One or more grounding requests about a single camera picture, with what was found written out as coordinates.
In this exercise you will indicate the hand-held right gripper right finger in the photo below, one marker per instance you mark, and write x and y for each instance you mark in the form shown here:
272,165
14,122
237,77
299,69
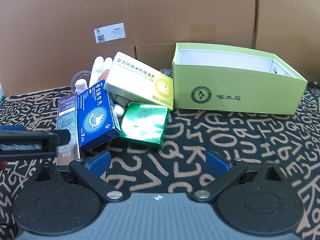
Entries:
216,163

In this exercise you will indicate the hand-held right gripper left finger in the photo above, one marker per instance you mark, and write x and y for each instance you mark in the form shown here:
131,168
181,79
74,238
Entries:
100,163

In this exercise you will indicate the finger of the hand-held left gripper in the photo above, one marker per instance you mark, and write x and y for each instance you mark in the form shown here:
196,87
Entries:
37,137

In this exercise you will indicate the dark purple and silver box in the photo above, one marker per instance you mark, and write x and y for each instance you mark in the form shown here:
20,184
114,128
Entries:
66,115

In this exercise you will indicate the blue medicine box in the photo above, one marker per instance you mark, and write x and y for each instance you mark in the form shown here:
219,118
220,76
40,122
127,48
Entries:
96,120

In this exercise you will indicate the shiny green packet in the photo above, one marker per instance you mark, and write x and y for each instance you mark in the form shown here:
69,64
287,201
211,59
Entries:
145,125

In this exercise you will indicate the light green cardboard box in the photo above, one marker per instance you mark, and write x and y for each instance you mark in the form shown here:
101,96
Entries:
250,92

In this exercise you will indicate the yellow and white medicine box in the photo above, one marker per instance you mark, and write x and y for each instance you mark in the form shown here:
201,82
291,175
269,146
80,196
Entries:
135,80

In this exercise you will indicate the white shipping label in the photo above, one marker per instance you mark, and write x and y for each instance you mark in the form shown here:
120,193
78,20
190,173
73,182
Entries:
110,33

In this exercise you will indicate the large brown cardboard sheet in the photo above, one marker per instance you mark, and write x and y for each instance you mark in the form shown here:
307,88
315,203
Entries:
175,12

